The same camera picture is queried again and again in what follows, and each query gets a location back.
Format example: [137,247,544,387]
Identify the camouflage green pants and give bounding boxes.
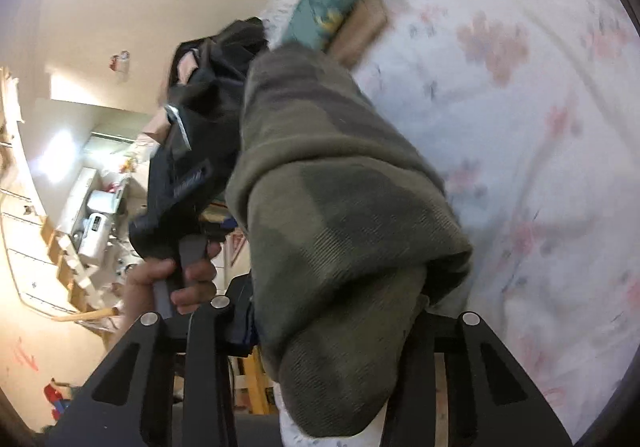
[226,44,472,437]

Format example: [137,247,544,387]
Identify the black clothing pile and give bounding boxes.
[166,17,267,188]

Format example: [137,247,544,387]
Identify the person's left hand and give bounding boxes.
[122,242,221,330]

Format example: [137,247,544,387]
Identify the white appliance on shelf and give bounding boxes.
[78,212,113,266]

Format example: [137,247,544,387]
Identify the cluttered wooden shelf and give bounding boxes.
[0,65,151,328]

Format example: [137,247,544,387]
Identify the beige folded garment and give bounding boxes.
[326,0,388,69]

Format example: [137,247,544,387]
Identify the green yellow folded garment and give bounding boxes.
[280,0,358,51]

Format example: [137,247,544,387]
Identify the white floral bed sheet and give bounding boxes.
[265,0,639,446]

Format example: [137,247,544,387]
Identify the red wall decoration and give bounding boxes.
[108,50,130,75]

